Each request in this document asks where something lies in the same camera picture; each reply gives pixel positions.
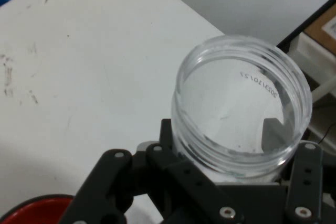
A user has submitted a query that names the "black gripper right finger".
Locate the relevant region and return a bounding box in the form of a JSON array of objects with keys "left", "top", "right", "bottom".
[{"left": 262, "top": 118, "right": 324, "bottom": 224}]

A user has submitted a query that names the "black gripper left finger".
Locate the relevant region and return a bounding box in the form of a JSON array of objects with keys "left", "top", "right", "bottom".
[{"left": 61, "top": 119, "right": 245, "bottom": 224}]

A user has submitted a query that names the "clear plastic jar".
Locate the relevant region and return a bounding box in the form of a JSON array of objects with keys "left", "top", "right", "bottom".
[{"left": 171, "top": 34, "right": 313, "bottom": 184}]

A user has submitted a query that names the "red bowl with black rim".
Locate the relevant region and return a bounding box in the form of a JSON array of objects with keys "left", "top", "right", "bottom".
[{"left": 0, "top": 194, "right": 77, "bottom": 224}]

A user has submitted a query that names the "white foam block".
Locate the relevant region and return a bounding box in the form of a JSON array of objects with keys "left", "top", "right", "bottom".
[{"left": 287, "top": 33, "right": 336, "bottom": 104}]

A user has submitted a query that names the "cardboard box with label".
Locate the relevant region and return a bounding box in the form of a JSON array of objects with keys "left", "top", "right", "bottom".
[{"left": 304, "top": 11, "right": 336, "bottom": 54}]

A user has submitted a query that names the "black edge bar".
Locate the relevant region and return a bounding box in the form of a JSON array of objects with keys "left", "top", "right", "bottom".
[{"left": 277, "top": 0, "right": 336, "bottom": 50}]

